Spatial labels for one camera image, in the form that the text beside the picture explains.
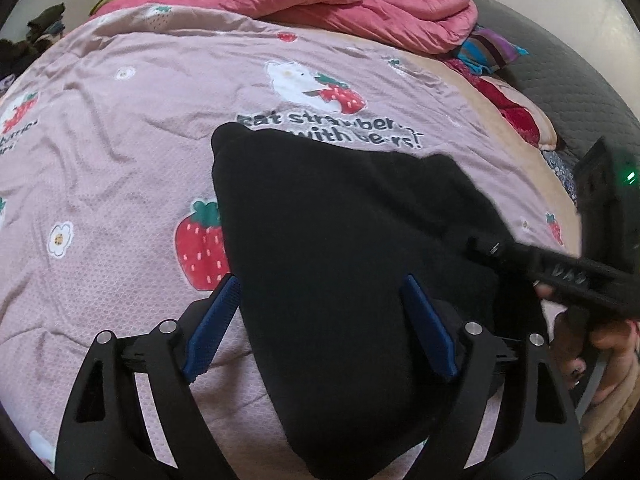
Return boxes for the striped colourful pillow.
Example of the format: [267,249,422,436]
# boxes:
[454,25,529,76]

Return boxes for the black IKISS sweater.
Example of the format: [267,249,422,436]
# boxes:
[212,122,547,479]

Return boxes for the grey padded headboard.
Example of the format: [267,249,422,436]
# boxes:
[474,0,639,160]

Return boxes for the pink quilted comforter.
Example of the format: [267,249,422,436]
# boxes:
[96,0,478,55]

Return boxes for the right hand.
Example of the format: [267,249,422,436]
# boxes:
[551,310,639,405]

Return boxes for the dark clothes pile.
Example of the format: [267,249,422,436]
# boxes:
[1,3,65,80]

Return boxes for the pink strawberry print bedspread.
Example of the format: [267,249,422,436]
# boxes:
[1,3,579,470]

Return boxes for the red patterned blanket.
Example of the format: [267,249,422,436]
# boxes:
[444,58,559,151]

